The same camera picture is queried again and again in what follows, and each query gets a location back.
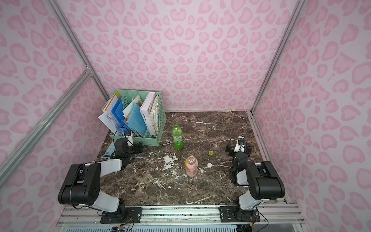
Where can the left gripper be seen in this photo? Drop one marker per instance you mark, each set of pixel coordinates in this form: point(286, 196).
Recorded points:
point(136, 147)

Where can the pink drink bottle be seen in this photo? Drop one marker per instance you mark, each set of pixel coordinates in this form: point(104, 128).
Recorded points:
point(191, 166)

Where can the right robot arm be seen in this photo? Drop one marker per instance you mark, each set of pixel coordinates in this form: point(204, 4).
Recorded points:
point(262, 180)

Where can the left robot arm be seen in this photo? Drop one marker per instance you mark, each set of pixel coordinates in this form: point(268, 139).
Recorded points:
point(81, 187)

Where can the green soda bottle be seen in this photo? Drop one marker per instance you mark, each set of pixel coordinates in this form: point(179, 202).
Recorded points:
point(177, 134)

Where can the calculator with handset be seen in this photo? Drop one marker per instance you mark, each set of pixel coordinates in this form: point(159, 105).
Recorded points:
point(109, 152)

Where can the light blue folder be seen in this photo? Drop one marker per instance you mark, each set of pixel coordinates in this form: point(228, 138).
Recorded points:
point(136, 121)

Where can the white paper sheets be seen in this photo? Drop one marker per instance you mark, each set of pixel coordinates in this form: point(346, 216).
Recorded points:
point(108, 116)

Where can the green plastic file crate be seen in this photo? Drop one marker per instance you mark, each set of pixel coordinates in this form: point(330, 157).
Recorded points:
point(127, 96)

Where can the white books stack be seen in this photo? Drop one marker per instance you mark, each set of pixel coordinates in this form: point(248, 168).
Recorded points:
point(149, 110)

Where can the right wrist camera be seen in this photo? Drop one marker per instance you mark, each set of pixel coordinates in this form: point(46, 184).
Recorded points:
point(240, 145)

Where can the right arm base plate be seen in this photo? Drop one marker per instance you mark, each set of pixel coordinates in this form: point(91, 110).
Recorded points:
point(235, 214)

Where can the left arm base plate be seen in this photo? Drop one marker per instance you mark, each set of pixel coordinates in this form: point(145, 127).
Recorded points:
point(131, 214)

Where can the aluminium mounting rail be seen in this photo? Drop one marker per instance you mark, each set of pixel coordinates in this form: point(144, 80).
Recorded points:
point(188, 215)

